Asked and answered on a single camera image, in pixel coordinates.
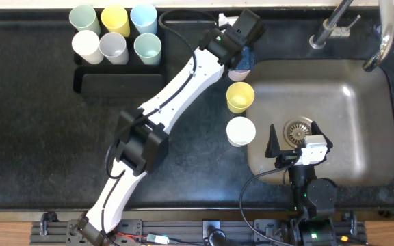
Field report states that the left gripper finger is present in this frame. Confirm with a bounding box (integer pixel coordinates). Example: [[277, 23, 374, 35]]
[[239, 46, 256, 72]]

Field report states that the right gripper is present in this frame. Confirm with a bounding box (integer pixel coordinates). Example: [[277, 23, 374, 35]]
[[264, 121, 334, 169]]

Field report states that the pink cup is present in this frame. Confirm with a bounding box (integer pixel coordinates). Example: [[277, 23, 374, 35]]
[[227, 68, 252, 82]]

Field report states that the yellow cup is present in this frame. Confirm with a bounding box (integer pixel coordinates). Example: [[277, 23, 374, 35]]
[[226, 81, 256, 115], [100, 4, 131, 38]]

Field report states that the white cup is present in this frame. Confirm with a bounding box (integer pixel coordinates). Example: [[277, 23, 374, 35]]
[[70, 29, 105, 66], [226, 116, 257, 148]]

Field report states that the steel sink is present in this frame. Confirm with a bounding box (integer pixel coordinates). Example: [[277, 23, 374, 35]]
[[246, 59, 394, 187]]

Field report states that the green cup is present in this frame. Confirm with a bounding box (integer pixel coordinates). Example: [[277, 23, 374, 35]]
[[68, 4, 101, 36], [133, 32, 163, 66]]

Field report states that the blue cup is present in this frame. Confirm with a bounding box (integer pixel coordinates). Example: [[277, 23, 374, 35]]
[[129, 3, 159, 35]]

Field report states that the black tray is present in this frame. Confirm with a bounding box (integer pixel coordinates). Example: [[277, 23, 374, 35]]
[[73, 8, 167, 95]]

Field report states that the grey cup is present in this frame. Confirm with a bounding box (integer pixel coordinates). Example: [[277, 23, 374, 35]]
[[98, 31, 130, 66]]

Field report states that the steel tap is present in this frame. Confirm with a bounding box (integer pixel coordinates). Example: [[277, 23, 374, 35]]
[[308, 0, 394, 73]]

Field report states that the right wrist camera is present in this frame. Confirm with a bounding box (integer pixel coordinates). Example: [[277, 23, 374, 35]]
[[298, 134, 330, 167]]

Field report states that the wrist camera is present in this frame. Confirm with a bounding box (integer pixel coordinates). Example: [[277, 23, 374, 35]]
[[218, 12, 236, 27], [298, 134, 330, 167]]

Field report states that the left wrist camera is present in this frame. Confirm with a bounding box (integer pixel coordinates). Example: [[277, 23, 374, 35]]
[[218, 12, 236, 27]]

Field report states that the black cable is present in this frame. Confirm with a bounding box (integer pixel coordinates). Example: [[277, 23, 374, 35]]
[[103, 8, 220, 180], [239, 155, 302, 246]]

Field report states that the mounting rail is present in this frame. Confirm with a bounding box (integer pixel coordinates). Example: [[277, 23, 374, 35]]
[[29, 211, 369, 246]]

